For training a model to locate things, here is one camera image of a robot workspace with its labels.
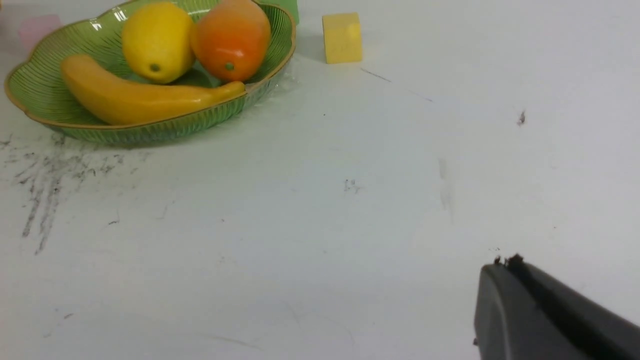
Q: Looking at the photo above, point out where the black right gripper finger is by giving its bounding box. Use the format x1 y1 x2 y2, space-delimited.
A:
473 254 640 360

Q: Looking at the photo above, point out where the orange mango toy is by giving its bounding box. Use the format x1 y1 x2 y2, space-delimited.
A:
190 0 272 83

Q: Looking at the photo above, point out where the yellow cube block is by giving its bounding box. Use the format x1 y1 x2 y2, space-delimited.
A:
322 12 363 65

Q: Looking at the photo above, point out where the green cube block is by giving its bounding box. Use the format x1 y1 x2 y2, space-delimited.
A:
259 0 300 25

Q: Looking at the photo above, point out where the pink cube block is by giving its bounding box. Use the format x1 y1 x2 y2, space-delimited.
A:
17 14 62 52

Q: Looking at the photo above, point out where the yellow banana toy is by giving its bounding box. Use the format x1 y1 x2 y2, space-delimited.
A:
60 54 246 126

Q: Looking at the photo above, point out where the green leaf-shaped glass plate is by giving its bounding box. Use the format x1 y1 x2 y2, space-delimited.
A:
4 0 297 145

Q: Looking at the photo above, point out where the yellow lemon toy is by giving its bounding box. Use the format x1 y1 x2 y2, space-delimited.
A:
121 1 195 84

